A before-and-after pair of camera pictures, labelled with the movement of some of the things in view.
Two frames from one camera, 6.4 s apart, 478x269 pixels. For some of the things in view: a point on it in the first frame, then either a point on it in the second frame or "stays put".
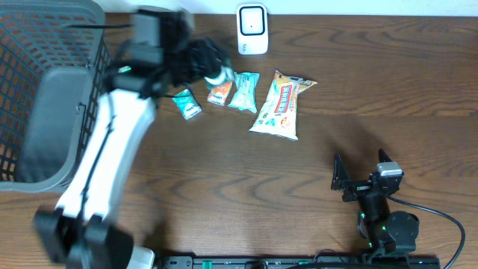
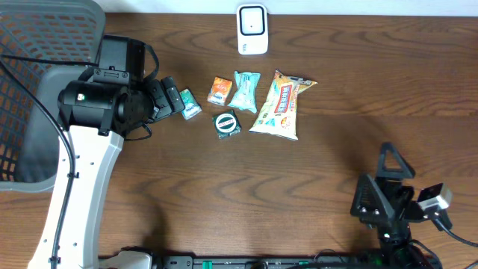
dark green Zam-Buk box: (225, 75) → (226, 124)
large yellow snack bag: (278, 113) stays put
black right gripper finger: (340, 176) → (370, 205)
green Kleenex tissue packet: (187, 104) stays put
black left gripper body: (208, 58) → (157, 101)
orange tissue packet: (218, 94) stays put
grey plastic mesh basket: (54, 72) stays put
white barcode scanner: (252, 29) stays put
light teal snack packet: (244, 97) stays put
